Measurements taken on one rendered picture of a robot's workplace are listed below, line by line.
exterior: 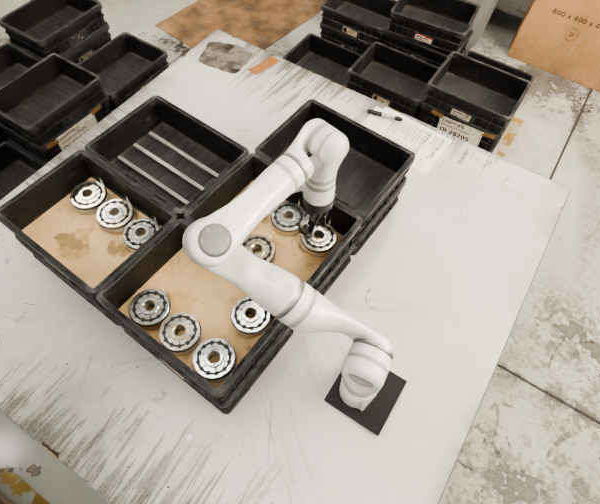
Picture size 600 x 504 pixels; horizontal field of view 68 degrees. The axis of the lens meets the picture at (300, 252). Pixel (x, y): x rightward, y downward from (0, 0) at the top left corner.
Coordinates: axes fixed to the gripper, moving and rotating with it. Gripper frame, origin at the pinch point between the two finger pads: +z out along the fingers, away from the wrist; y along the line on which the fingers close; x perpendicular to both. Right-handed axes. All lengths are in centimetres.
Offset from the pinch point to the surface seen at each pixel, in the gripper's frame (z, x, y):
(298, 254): 11.3, 2.2, -3.9
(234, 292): 11.2, 8.9, -24.0
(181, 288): 11.2, 20.9, -31.7
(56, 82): 44, 158, 19
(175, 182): 11.1, 48.0, -6.3
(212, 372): 8.2, -1.9, -44.1
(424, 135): 24, -1, 74
